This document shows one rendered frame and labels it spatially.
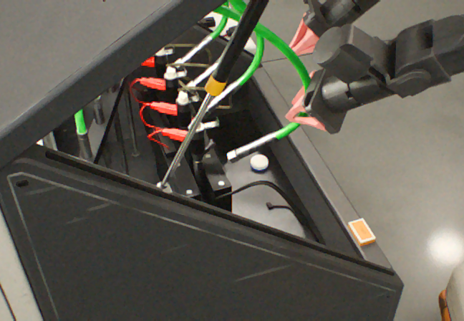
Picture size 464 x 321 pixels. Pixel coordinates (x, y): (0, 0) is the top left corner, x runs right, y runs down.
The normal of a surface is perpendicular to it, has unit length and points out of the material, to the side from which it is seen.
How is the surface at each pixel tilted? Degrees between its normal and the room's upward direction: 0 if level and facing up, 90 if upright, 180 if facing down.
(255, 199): 0
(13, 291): 90
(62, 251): 90
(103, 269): 90
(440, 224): 0
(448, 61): 100
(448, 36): 38
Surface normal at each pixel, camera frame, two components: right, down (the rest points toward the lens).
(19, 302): 0.34, 0.67
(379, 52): 0.62, -0.33
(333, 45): -0.76, -0.43
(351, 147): -0.01, -0.70
